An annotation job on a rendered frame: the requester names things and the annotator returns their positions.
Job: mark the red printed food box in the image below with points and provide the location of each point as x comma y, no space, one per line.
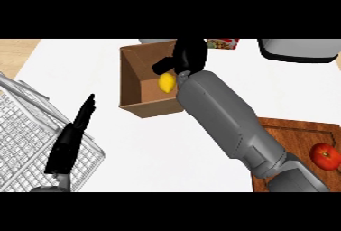
223,44

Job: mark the yellow lemon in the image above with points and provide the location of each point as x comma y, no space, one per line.
167,83

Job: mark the grey appliance with black rim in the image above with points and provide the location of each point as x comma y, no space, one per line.
302,49

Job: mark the brown wooden cutting board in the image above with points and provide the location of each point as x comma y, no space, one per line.
306,135

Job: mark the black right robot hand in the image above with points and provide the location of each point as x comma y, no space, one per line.
189,57

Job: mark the red tomato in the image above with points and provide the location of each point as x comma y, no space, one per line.
327,155

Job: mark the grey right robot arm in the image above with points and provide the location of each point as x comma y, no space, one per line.
231,123

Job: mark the brown cardboard box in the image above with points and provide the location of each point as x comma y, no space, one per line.
142,90

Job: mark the grey curved object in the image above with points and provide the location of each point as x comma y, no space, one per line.
155,41

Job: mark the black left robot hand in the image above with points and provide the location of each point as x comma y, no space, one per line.
71,141

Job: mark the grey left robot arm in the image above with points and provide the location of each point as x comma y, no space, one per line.
58,184

